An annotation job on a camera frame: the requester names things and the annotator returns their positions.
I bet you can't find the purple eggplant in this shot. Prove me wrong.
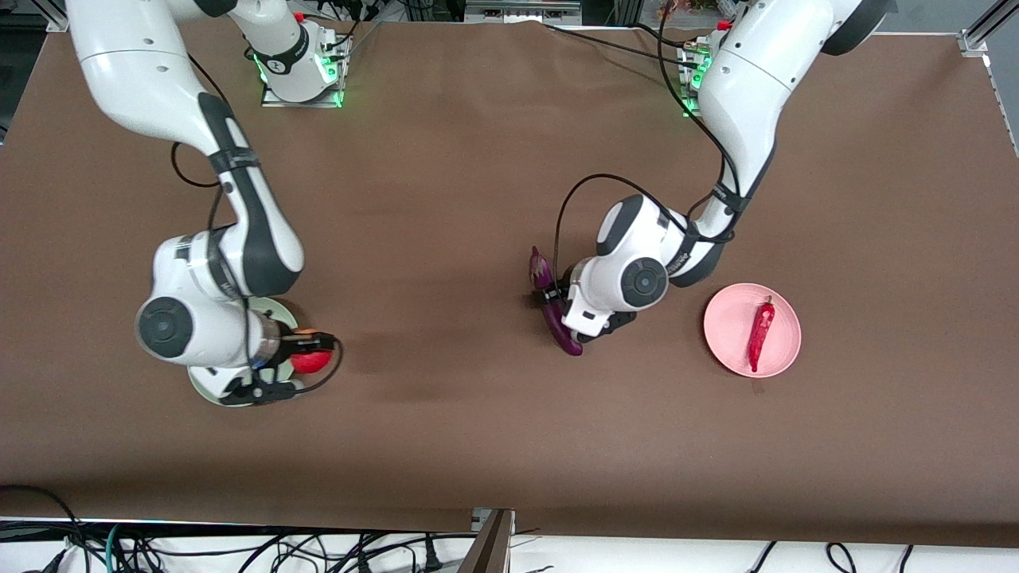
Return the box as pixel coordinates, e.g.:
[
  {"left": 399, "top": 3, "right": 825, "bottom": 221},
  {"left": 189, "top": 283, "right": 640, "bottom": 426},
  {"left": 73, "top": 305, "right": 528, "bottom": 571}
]
[{"left": 529, "top": 246, "right": 584, "bottom": 357}]

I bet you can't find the pink plate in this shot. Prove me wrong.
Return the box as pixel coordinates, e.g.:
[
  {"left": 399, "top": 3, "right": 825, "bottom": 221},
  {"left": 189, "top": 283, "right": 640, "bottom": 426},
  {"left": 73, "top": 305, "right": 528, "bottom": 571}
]
[{"left": 703, "top": 283, "right": 802, "bottom": 379}]

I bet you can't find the brown table cloth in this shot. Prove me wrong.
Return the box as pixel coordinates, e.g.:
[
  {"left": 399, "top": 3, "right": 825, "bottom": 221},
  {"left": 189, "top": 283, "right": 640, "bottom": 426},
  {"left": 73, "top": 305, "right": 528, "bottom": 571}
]
[{"left": 0, "top": 16, "right": 1019, "bottom": 550}]

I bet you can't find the red chili pepper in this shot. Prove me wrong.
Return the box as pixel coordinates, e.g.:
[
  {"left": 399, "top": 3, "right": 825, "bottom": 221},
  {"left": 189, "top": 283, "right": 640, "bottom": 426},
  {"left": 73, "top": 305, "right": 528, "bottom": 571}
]
[{"left": 746, "top": 295, "right": 777, "bottom": 374}]

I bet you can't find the black looped cable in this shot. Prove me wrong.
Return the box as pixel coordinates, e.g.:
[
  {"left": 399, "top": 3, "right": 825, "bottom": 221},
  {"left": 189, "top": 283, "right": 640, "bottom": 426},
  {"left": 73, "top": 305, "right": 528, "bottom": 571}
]
[{"left": 0, "top": 484, "right": 91, "bottom": 573}]

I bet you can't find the aluminium frame rail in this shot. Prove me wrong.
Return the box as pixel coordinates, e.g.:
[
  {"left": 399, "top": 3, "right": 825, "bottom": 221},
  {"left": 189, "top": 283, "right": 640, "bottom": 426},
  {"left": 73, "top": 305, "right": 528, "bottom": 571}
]
[
  {"left": 958, "top": 0, "right": 1019, "bottom": 59},
  {"left": 24, "top": 0, "right": 69, "bottom": 33}
]

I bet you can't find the black cable on cloth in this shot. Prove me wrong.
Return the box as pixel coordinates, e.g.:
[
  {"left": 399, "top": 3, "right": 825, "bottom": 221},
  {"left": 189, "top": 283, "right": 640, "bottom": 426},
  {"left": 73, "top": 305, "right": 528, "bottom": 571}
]
[{"left": 544, "top": 22, "right": 679, "bottom": 63}]

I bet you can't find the pale green plate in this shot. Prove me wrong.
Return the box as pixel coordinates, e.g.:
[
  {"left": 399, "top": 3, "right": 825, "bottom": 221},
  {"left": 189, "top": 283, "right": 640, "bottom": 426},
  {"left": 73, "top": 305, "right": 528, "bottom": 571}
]
[{"left": 188, "top": 297, "right": 302, "bottom": 408}]

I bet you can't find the aluminium profile post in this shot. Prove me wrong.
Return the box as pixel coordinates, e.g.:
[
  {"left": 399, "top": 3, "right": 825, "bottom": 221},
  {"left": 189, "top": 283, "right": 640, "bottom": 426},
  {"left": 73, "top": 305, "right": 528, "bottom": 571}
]
[{"left": 458, "top": 508, "right": 516, "bottom": 573}]

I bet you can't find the red pomegranate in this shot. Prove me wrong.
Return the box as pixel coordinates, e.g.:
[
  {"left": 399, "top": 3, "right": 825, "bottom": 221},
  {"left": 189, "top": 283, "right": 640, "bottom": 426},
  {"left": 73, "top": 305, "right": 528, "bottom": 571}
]
[{"left": 288, "top": 346, "right": 334, "bottom": 376}]

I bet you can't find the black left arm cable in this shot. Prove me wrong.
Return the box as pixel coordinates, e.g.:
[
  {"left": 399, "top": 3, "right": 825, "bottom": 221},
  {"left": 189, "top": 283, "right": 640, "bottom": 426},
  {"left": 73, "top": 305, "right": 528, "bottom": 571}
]
[{"left": 551, "top": 0, "right": 750, "bottom": 284}]

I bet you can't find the colourful toy food pile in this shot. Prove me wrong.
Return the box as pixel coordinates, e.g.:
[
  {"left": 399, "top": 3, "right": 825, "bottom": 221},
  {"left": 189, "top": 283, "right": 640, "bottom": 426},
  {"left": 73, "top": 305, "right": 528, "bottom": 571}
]
[{"left": 657, "top": 0, "right": 719, "bottom": 23}]

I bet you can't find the grey metal box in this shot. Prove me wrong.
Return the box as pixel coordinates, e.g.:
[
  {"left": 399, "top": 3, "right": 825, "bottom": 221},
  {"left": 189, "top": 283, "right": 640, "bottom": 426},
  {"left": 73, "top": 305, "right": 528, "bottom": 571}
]
[{"left": 464, "top": 0, "right": 583, "bottom": 25}]

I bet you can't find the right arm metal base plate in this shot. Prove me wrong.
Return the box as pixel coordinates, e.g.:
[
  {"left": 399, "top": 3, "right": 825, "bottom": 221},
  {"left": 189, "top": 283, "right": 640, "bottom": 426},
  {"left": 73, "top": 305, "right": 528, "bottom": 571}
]
[{"left": 260, "top": 80, "right": 346, "bottom": 109}]

